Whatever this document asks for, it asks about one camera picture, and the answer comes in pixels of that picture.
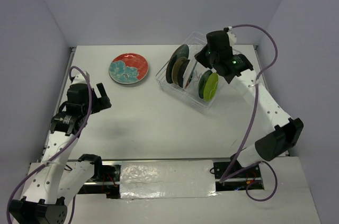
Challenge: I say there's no black plate with white line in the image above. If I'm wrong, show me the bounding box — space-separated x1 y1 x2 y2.
177 59 190 88

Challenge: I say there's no white plate with red back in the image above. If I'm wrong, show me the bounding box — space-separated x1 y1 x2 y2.
183 59 206 90

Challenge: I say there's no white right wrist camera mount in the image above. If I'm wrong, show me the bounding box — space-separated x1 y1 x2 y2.
224 26 237 47

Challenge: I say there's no silver foil covered panel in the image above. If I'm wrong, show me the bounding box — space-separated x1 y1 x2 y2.
119 160 217 200

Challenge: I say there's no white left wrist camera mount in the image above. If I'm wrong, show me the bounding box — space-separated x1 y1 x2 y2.
71 71 90 85

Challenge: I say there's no teal glazed brown-rimmed plate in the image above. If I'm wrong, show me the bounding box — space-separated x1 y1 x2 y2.
166 44 189 84

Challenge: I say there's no lime green plate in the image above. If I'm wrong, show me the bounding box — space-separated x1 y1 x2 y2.
203 73 219 102

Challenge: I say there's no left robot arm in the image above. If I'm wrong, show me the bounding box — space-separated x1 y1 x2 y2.
6 82 112 223

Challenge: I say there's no red plate with teal flower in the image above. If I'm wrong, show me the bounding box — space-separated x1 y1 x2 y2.
109 53 149 85

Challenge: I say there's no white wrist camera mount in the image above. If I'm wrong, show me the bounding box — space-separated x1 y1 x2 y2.
224 26 237 47
71 71 90 85

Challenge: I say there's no blue patterned dark-rimmed plate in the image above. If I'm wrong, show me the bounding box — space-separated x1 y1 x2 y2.
198 70 212 99

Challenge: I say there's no white wire dish rack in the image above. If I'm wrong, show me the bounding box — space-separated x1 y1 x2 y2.
156 32 233 113

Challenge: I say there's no beige brown-rimmed plate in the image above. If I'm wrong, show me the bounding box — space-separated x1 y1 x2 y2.
172 57 190 87

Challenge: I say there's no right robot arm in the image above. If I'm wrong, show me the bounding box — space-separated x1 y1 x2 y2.
195 29 304 177

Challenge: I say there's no black metal base rail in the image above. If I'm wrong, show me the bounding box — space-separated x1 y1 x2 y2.
79 159 264 200

